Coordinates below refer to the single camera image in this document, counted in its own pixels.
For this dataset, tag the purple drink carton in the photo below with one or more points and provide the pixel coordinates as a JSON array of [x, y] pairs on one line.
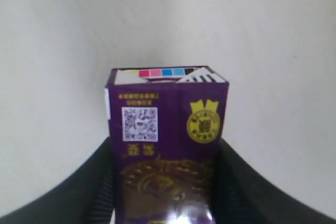
[[165, 125]]

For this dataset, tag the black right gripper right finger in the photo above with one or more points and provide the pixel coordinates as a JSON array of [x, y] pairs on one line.
[[241, 195]]

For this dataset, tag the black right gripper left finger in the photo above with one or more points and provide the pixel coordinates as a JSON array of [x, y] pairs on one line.
[[86, 196]]

